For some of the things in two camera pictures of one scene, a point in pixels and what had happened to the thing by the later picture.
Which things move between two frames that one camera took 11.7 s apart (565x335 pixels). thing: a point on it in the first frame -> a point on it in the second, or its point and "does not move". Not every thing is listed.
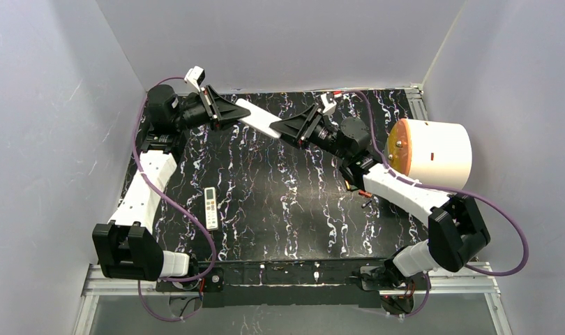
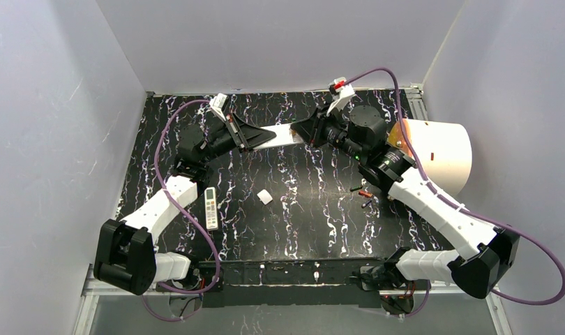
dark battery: (363, 205) does not move
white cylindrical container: (433, 153) does not move
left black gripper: (208, 106) -> (235, 133)
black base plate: (293, 284) does not move
